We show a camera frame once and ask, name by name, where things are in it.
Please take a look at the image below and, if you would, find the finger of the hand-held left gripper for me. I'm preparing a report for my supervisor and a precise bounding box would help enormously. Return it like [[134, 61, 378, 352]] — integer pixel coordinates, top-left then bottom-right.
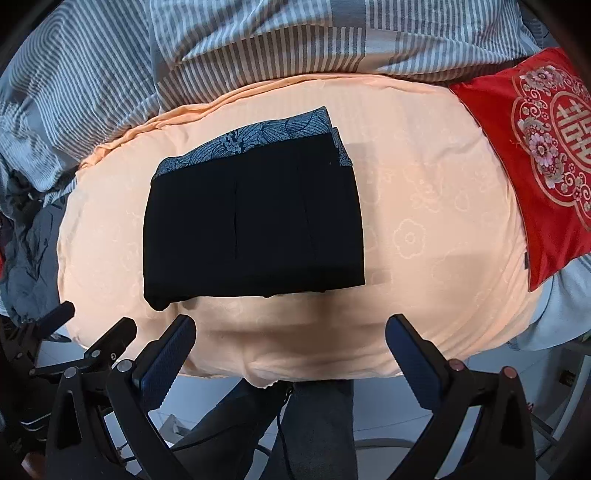
[[7, 301, 76, 357], [29, 316, 138, 378]]

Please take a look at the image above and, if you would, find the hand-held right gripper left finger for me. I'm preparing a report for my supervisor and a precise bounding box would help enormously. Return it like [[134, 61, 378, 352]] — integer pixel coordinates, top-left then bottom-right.
[[44, 314, 197, 480]]

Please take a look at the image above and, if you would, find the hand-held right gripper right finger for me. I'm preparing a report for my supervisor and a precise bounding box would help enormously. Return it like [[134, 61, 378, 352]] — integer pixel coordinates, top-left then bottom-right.
[[385, 314, 539, 480]]

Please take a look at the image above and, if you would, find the black pants patterned blue waistband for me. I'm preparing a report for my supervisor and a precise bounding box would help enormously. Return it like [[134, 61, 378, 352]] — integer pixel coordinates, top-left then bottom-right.
[[142, 106, 366, 312]]

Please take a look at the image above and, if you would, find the dark grey crumpled cloth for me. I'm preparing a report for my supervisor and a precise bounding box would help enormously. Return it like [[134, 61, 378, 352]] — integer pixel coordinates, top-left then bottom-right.
[[0, 171, 79, 342]]

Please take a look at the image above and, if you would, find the peach pillow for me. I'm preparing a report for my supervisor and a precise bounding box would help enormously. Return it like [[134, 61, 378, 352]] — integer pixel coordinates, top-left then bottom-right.
[[56, 73, 529, 388]]

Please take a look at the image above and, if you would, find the person's right leg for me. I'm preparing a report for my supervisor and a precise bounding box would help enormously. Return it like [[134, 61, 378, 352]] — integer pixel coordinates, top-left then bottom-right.
[[281, 378, 358, 480]]

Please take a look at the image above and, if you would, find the light blue bed sheet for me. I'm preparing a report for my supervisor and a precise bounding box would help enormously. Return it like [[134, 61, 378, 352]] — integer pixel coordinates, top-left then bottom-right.
[[508, 251, 591, 365]]

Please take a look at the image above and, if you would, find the red embroidered pillow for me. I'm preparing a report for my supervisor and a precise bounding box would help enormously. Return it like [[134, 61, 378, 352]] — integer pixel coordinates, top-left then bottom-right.
[[449, 46, 591, 292]]

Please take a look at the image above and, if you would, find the grey white striped duvet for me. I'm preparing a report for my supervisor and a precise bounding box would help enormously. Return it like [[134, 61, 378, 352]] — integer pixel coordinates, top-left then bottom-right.
[[0, 0, 555, 195]]

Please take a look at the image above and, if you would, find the thin black cable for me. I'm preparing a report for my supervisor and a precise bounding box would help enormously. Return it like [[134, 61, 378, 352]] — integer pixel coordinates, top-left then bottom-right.
[[276, 387, 297, 480]]

